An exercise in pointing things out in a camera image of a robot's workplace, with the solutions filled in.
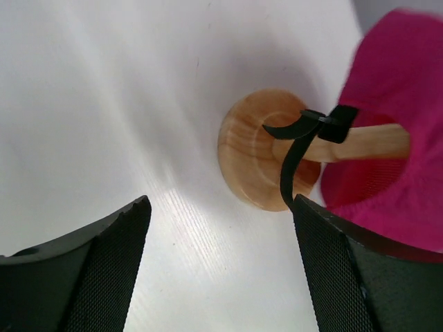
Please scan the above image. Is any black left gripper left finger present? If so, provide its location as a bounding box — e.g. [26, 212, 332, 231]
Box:
[1, 196, 152, 331]

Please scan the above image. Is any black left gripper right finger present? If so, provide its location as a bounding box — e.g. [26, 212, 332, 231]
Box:
[292, 195, 442, 332]

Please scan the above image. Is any wooden hat stand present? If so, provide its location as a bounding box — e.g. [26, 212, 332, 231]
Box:
[217, 89, 410, 212]

